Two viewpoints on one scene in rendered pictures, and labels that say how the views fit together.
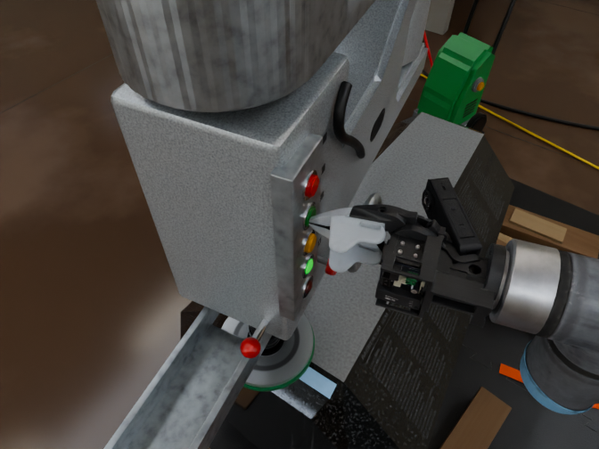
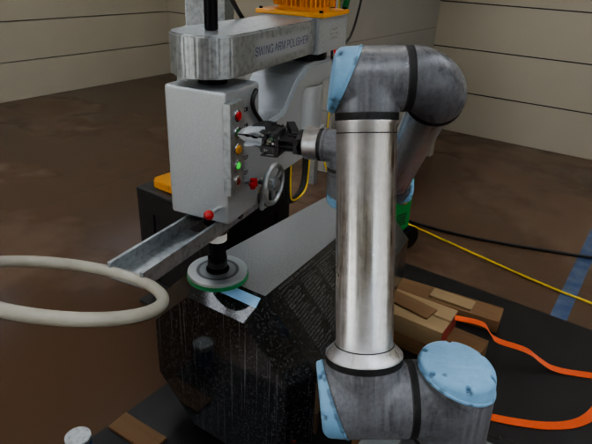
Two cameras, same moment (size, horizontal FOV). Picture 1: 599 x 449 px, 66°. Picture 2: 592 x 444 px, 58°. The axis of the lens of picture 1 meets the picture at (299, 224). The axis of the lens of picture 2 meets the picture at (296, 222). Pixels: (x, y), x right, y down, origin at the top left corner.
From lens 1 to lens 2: 118 cm
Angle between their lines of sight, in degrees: 23
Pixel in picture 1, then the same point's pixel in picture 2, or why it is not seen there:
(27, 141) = (28, 236)
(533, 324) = (312, 148)
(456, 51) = not seen: hidden behind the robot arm
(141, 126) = (174, 95)
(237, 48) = (214, 56)
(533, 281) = (310, 131)
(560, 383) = (332, 185)
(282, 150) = (226, 95)
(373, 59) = (280, 106)
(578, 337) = (326, 149)
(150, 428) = (152, 254)
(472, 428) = not seen: hidden behind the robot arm
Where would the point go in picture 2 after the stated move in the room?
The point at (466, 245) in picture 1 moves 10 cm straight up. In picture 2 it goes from (293, 131) to (295, 95)
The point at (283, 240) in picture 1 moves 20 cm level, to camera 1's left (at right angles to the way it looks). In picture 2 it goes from (226, 138) to (157, 136)
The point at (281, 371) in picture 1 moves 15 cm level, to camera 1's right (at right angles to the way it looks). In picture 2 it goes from (225, 280) to (269, 282)
